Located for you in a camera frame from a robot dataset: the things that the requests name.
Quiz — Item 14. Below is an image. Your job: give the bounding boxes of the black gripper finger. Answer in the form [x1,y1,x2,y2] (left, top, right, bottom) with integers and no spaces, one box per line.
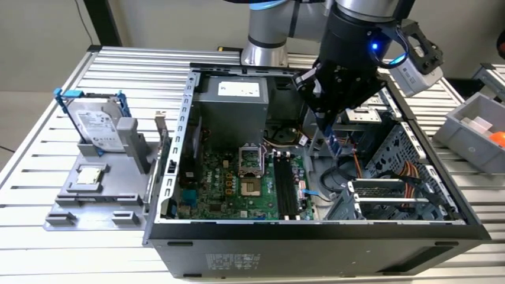
[334,67,388,131]
[294,62,336,133]

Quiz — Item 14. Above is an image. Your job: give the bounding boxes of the RAM stick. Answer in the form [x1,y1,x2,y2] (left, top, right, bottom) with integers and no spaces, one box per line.
[322,117,346,160]

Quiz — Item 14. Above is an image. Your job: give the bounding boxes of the black RAM slot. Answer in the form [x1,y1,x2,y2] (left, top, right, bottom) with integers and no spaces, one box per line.
[275,151,292,220]
[284,151,303,220]

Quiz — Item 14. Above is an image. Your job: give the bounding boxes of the metal drive cage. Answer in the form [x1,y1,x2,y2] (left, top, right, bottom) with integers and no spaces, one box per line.
[303,88,404,156]

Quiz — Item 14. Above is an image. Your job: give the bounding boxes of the grey power supply unit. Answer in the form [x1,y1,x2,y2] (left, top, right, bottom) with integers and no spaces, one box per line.
[192,75,272,149]

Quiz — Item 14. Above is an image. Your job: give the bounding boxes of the metal socket cover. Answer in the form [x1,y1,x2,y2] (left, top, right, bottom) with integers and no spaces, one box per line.
[239,143,264,178]

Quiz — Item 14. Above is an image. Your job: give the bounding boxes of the metal disk bay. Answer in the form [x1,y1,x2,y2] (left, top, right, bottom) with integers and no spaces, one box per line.
[327,177,435,221]

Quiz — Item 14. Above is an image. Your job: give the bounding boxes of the white block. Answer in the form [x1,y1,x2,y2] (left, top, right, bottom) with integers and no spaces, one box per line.
[461,116,495,134]

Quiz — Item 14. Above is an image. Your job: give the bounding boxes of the CPU socket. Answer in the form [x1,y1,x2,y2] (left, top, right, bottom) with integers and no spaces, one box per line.
[239,174,264,198]

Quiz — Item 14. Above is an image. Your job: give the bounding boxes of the grey plastic bin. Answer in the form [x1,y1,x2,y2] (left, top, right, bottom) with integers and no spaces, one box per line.
[434,92,505,175]

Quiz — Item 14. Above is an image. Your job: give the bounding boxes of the graphics card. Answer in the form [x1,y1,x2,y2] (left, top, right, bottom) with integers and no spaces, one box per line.
[144,111,175,214]

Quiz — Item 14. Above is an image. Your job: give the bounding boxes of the green motherboard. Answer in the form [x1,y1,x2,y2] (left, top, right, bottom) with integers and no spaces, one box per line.
[174,147,316,221]

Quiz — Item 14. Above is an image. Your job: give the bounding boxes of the black open PC case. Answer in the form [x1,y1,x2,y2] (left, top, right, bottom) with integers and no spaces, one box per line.
[142,61,493,279]

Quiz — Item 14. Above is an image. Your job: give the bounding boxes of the grey parts rack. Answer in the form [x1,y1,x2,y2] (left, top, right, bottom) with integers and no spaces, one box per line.
[42,117,159,233]

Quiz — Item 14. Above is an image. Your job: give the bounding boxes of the silver hard disk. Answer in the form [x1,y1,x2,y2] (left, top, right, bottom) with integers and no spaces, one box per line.
[66,97,127,153]

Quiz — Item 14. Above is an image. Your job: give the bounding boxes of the blue disk carrier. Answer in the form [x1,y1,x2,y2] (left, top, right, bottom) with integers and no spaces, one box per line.
[54,87,134,156]

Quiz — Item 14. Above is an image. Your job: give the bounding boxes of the silver CPU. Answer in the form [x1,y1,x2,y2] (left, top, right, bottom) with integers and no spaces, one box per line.
[76,167,104,185]

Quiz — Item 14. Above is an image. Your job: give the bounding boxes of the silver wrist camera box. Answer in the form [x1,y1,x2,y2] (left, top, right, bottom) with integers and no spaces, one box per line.
[390,57,447,98]

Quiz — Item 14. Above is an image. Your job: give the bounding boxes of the black looped wire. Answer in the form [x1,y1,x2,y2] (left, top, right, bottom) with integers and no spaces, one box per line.
[319,164,352,204]

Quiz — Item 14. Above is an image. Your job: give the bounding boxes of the orange yellow red wires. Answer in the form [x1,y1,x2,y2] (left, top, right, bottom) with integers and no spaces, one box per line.
[398,161,422,208]

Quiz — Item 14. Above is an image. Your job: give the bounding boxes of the black upright post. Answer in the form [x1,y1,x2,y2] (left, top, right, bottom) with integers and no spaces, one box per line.
[80,0,123,47]

